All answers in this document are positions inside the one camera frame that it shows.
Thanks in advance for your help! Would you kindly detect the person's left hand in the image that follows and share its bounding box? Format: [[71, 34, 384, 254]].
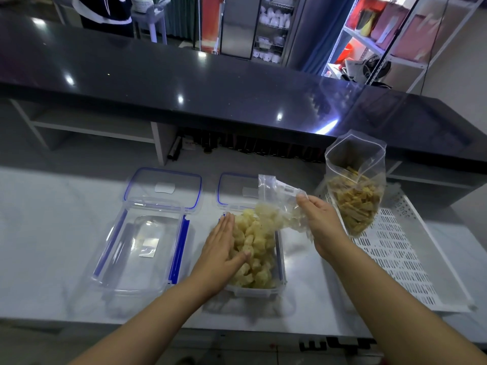
[[189, 212, 253, 299]]

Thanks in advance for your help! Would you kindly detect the person's right hand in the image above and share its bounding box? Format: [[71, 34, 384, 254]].
[[296, 193, 353, 261]]

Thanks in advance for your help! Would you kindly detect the clear blue-clipped plastic container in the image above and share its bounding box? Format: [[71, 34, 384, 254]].
[[219, 208, 288, 300], [90, 203, 191, 297]]

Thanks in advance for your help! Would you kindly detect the pile of pale food cubes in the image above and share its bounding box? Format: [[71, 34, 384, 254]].
[[226, 203, 309, 289]]

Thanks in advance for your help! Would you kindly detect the bag of pale round snacks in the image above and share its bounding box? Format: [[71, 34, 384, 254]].
[[257, 173, 315, 240]]

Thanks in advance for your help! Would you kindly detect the clear lid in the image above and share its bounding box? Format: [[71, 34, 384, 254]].
[[122, 167, 203, 214], [216, 171, 263, 210]]

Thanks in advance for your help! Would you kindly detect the bag of yellow strip snacks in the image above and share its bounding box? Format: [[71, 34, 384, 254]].
[[324, 129, 388, 239]]

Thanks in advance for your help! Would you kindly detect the person's left forearm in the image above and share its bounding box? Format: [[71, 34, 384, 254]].
[[68, 277, 214, 365]]

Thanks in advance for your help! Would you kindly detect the person's right forearm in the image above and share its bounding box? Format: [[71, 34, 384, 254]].
[[323, 239, 487, 365]]

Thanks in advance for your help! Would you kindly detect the white perforated plastic basket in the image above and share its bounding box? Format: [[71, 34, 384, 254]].
[[316, 182, 476, 314]]

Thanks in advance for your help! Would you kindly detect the black cylindrical canister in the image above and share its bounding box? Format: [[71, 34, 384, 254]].
[[167, 135, 183, 162]]

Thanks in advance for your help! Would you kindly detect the white small appliance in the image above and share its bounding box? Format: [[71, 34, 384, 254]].
[[344, 58, 366, 82]]

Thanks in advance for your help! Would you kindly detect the black small appliance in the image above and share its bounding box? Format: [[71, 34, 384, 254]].
[[363, 55, 393, 88]]

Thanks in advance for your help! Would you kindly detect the red bucket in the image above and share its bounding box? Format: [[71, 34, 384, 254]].
[[334, 43, 355, 65]]

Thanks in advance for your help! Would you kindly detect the white metal shelf rack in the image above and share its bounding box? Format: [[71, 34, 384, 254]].
[[321, 0, 484, 94]]

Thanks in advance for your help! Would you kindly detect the blue curtain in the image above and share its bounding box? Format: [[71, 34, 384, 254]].
[[287, 0, 358, 75]]

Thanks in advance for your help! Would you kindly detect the black top bar counter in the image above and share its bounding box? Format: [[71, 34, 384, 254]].
[[0, 11, 487, 209]]

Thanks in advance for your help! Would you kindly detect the white flat mop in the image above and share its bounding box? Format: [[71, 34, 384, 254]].
[[211, 0, 227, 56]]

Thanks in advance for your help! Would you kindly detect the narrow pink gift bag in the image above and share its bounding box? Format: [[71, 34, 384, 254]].
[[371, 3, 410, 50]]

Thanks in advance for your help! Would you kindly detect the wide pink gift bag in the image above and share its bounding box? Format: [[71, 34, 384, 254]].
[[394, 13, 446, 63]]

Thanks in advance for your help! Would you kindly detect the red gift box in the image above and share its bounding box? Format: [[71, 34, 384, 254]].
[[346, 0, 385, 29]]

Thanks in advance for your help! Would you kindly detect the group of white dishes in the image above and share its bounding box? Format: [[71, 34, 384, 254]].
[[253, 0, 294, 64]]

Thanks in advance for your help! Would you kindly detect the stainless steel dish cabinet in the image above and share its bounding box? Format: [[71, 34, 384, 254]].
[[219, 0, 309, 67]]

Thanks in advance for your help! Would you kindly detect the red standing banner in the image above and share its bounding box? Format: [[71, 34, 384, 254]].
[[199, 0, 225, 54]]

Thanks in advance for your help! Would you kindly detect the teal skirted table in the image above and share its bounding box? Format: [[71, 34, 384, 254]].
[[150, 0, 200, 39]]

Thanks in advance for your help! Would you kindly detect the pale plastic serving cart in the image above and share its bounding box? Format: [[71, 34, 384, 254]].
[[131, 0, 172, 45]]

